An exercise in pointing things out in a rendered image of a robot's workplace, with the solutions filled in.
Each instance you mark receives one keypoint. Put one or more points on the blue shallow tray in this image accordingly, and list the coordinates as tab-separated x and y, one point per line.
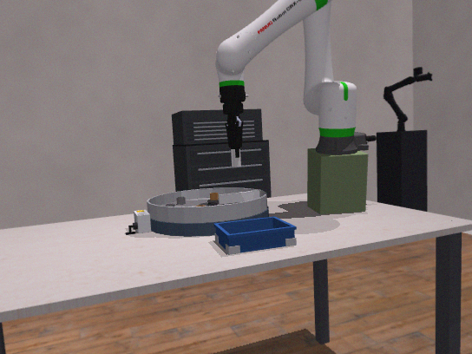
255	234

